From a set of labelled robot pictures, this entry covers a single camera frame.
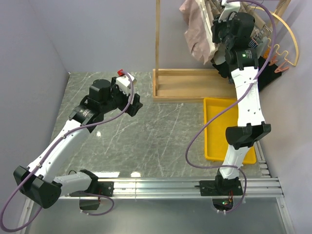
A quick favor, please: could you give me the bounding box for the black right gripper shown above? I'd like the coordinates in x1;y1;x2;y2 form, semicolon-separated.
211;12;234;49

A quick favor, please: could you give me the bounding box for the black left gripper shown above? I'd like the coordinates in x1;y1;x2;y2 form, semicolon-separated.
101;77;142;116

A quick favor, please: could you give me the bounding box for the pink and cream underwear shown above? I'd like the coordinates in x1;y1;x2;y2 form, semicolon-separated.
179;0;218;64

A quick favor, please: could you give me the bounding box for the beige clip hanger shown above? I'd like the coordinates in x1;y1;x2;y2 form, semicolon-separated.
199;0;223;29

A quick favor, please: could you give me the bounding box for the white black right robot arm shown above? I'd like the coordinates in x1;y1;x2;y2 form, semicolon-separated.
212;11;271;195

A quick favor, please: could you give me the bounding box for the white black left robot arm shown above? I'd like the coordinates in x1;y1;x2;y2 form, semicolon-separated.
13;73;143;209

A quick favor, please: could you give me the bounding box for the striped blue hanging underwear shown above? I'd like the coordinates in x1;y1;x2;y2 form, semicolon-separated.
225;40;259;84

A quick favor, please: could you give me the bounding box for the black hanging underwear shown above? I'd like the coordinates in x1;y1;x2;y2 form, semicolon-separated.
258;64;282;92
211;48;232;79

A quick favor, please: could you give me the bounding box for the light grey hanging underwear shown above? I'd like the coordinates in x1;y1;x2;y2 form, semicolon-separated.
256;37;268;58

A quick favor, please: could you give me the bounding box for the black rear hanging underwear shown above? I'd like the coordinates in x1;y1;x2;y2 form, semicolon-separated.
258;64;282;92

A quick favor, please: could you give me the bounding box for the orange wavy clip hanger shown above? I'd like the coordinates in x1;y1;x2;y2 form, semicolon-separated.
263;38;293;74

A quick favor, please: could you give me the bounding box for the gold metal arc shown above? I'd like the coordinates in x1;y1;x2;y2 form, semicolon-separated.
250;6;300;67

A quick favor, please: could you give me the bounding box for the yellow plastic tray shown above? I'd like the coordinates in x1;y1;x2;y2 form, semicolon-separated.
203;97;257;164

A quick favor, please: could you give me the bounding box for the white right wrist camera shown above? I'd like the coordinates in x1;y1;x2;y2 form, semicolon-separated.
218;0;240;23

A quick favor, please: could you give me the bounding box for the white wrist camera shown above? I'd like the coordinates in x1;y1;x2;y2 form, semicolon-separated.
116;70;131;95
218;0;240;23

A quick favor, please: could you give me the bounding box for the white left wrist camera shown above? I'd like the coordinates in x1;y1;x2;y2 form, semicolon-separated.
116;70;131;95

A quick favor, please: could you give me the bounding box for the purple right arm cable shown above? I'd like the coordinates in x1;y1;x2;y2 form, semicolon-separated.
185;0;277;214

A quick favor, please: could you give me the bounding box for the wooden rack right post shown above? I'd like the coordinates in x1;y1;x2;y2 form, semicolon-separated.
272;0;291;30

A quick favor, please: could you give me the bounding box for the wooden rack upright post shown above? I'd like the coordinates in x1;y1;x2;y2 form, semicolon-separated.
153;0;161;97

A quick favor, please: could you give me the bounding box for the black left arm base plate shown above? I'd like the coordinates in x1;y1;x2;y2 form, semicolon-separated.
69;181;114;197

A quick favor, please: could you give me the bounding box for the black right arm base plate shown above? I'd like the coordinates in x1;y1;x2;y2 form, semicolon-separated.
195;179;243;196

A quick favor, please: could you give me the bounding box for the aluminium rail frame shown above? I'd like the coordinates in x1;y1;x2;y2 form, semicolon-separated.
14;114;293;234

